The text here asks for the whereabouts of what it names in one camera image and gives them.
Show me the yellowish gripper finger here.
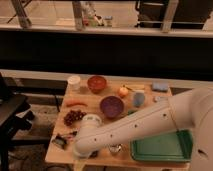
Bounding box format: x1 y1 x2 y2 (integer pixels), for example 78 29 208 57
73 159 86 171

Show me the black eraser block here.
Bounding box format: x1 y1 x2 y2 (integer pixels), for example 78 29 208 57
90 151 99 158

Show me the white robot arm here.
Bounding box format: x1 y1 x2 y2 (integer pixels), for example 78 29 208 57
73 87 213 171

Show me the small metal cup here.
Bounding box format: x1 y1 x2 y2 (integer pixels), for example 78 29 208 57
108 144 122 155

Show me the white plastic cup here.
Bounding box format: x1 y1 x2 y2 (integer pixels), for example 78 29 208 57
67 75 81 91

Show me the light blue cup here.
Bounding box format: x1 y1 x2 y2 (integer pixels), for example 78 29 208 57
132 92 145 107

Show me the bunch of red grapes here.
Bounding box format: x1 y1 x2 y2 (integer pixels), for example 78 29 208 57
64 110 86 126

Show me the orange carrot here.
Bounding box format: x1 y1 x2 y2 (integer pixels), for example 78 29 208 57
65 100 88 107

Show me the purple bowl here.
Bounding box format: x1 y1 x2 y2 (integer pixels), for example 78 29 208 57
100 96 124 119

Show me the red bowl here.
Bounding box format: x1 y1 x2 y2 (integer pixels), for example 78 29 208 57
87 75 107 94

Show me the orange apple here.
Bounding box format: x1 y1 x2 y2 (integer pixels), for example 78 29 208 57
118 86 129 98

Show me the yellow banana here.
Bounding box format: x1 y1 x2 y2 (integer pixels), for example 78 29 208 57
125 85 145 91

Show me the green plastic tray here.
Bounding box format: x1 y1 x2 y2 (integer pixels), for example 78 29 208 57
130 130 193 163

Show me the grey blue cloth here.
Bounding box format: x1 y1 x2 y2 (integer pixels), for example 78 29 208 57
154 96 167 102

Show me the blue sponge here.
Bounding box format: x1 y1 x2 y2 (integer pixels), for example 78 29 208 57
152 82 169 92

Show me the black handled peeler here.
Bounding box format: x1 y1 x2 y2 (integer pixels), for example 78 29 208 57
68 131 78 137

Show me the dark bench rail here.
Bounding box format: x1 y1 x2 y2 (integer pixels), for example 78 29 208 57
4 77 67 112

